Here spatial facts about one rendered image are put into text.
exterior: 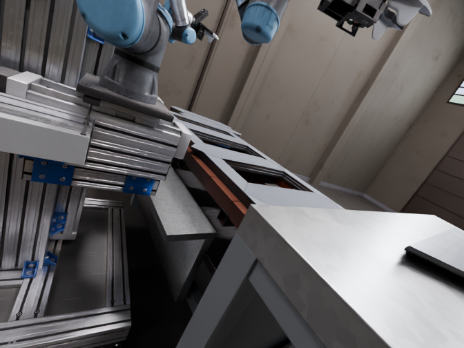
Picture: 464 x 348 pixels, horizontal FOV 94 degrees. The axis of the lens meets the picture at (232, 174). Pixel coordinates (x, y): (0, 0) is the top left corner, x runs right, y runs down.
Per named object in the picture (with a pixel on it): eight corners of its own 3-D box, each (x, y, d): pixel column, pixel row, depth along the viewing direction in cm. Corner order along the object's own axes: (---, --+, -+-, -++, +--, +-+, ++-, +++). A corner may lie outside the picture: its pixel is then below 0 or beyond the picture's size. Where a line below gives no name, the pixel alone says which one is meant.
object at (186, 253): (130, 164, 186) (141, 127, 175) (183, 300, 93) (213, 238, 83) (125, 163, 183) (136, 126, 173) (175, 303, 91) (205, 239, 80)
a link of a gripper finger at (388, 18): (380, 51, 53) (357, 30, 50) (392, 27, 52) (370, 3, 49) (392, 48, 51) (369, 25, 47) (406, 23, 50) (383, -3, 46)
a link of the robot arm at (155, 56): (165, 70, 65) (179, 22, 61) (151, 64, 53) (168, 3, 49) (126, 52, 63) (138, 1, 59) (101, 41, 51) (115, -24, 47)
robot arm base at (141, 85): (97, 86, 52) (106, 43, 49) (99, 79, 63) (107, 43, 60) (159, 108, 60) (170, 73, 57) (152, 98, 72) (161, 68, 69)
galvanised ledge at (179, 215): (141, 127, 175) (142, 123, 174) (213, 238, 83) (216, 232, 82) (114, 120, 162) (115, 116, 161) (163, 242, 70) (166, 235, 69)
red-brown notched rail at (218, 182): (152, 117, 171) (154, 109, 170) (304, 298, 57) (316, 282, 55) (146, 115, 169) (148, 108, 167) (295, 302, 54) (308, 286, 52)
